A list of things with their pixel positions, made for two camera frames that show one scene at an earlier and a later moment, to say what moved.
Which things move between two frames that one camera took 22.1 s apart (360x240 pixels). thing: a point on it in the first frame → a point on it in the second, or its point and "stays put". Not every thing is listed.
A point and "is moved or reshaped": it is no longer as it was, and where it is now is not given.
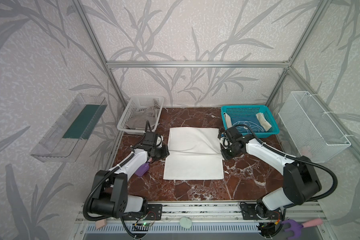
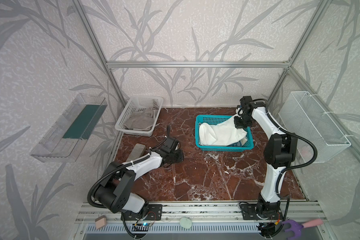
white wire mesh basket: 309,132 stays put
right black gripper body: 226,150 → 240,122
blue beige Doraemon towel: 259,123 is moved or reshaped
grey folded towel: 138,119 stays put
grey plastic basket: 138,109 stays put
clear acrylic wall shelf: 64,141 stays put
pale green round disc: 185,222 stays put
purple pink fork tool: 295,228 stays put
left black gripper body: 161,151 → 174,156
